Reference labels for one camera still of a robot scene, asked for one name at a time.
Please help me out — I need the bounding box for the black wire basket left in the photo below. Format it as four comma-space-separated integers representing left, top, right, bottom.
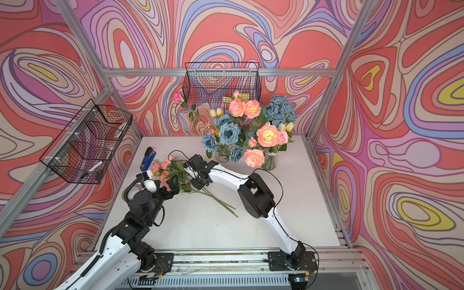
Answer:
39, 100, 132, 184

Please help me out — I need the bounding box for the blue rose bouquet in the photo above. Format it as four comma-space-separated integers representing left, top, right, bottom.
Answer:
265, 95, 298, 127
201, 108, 256, 163

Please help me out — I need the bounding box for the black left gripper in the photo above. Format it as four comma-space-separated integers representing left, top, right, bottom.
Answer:
144, 173, 178, 227

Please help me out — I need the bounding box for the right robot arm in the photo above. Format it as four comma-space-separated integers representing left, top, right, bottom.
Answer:
183, 155, 306, 270

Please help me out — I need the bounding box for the black wire basket back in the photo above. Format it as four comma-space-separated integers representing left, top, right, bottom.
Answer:
182, 60, 262, 108

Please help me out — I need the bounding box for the blue stapler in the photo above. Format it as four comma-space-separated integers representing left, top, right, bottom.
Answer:
140, 147, 157, 172

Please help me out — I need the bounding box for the light pink rose stem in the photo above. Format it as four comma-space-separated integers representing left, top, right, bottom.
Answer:
161, 156, 187, 183

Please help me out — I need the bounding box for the blue rose bouquet left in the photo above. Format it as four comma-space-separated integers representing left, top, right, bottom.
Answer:
201, 108, 256, 163

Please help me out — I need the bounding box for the magenta rosebud stem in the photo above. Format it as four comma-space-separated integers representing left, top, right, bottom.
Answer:
173, 92, 201, 127

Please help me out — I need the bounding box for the pink rose bunch centre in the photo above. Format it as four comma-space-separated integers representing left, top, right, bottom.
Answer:
228, 91, 262, 119

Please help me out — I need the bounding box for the ribbed glass vase with ribbon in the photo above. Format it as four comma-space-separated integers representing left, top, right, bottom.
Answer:
262, 148, 278, 170

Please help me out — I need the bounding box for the black wire basket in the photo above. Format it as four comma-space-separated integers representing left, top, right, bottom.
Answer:
39, 100, 132, 184
182, 60, 262, 108

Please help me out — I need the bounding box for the blue rose bouquet right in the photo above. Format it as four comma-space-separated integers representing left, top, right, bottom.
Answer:
265, 95, 298, 127

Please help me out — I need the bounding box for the pink rose bunch right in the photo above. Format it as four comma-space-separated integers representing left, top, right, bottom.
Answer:
244, 124, 291, 169

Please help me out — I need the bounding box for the pink rose bunch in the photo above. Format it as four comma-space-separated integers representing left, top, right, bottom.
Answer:
228, 91, 262, 119
244, 124, 291, 169

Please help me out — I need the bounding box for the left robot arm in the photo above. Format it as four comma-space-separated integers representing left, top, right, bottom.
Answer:
58, 172, 180, 290

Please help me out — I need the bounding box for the yellow sponge in basket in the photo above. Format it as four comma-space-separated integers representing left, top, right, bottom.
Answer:
222, 91, 251, 103

